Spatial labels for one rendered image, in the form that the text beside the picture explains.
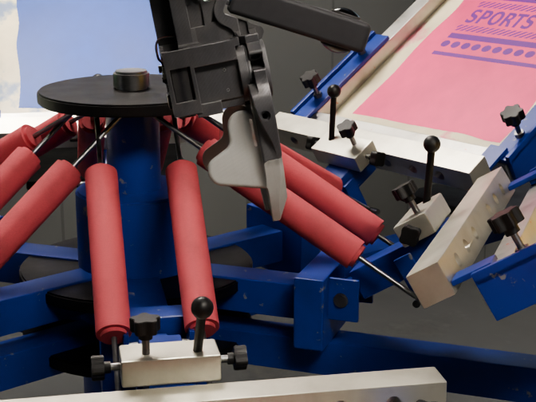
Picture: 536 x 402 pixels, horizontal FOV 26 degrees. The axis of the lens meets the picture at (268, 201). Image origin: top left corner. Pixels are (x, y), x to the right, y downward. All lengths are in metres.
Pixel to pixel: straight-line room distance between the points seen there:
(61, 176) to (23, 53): 1.05
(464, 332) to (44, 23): 2.26
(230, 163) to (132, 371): 0.59
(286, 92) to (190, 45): 3.97
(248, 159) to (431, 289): 0.67
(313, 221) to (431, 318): 2.87
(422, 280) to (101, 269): 0.46
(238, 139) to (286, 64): 3.96
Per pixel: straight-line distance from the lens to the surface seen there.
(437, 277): 1.55
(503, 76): 2.50
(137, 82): 1.92
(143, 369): 1.46
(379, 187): 5.21
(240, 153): 0.92
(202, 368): 1.47
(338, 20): 0.93
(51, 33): 2.89
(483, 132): 2.36
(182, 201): 1.75
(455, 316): 4.68
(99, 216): 1.73
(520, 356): 1.89
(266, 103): 0.90
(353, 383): 1.48
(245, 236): 2.14
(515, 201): 2.71
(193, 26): 0.93
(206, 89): 0.92
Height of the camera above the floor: 1.64
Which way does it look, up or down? 15 degrees down
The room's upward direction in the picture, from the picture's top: straight up
